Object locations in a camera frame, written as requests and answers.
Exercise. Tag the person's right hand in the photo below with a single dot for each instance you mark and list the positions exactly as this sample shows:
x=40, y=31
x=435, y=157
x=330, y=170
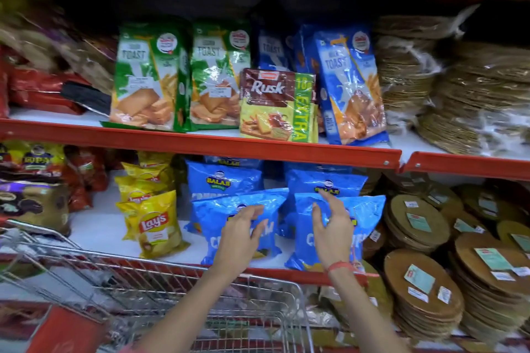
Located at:
x=336, y=239

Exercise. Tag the person's left hand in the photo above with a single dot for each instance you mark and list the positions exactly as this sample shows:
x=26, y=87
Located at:
x=236, y=243

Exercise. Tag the person's left thumb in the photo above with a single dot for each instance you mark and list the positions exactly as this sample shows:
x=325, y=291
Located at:
x=261, y=230

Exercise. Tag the person's right thumb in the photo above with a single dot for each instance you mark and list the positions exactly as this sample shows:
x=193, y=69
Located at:
x=317, y=218

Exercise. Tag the person's left forearm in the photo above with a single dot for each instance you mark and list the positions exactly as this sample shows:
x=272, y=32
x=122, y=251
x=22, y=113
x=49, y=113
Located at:
x=194, y=311

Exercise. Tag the person's right forearm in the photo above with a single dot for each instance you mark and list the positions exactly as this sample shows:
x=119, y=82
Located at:
x=364, y=311

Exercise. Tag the red thread wristband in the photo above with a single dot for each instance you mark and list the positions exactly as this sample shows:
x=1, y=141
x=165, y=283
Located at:
x=339, y=266

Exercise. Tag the pile of blue snack packets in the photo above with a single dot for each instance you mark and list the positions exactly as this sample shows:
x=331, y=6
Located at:
x=225, y=183

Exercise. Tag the red metal shelf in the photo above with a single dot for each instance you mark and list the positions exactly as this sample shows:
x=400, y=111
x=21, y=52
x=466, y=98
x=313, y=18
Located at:
x=99, y=228
x=463, y=164
x=207, y=146

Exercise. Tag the yellow chips packet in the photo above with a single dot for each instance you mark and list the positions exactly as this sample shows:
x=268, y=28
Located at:
x=155, y=157
x=159, y=226
x=138, y=188
x=149, y=172

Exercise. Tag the brown and yellow rusk packet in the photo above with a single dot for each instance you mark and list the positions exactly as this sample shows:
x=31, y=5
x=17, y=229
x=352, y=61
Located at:
x=275, y=106

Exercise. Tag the stacks of round brown papad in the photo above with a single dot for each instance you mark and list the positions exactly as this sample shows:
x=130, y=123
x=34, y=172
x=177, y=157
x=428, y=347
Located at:
x=422, y=286

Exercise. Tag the blue toast packet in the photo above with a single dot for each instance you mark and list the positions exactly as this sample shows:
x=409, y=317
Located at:
x=352, y=88
x=271, y=50

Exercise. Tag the green toast packet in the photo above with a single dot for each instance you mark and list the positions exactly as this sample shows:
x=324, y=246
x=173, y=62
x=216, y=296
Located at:
x=215, y=75
x=145, y=79

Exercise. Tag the stack of clear-wrapped papad packets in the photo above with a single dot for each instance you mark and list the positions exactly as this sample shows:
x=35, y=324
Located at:
x=403, y=71
x=476, y=108

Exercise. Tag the pile of red snack packets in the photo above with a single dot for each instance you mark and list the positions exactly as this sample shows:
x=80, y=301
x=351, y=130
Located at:
x=85, y=177

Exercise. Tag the red cart seat flap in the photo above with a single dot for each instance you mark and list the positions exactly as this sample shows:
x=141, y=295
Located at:
x=66, y=332

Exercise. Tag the black packet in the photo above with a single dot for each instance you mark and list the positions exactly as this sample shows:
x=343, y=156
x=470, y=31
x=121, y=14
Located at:
x=85, y=97

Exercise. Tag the purple and gold biscuit packet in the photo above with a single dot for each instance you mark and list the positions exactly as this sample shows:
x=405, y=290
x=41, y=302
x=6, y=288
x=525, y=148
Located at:
x=35, y=206

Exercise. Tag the yellow and green snack packet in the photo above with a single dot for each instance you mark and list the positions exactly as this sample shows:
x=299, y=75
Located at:
x=35, y=158

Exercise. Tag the red biscuit packets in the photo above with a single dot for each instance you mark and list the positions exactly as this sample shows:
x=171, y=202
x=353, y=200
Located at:
x=39, y=90

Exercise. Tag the pile of clear brown snack bags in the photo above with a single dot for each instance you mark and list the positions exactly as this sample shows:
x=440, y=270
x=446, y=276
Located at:
x=62, y=42

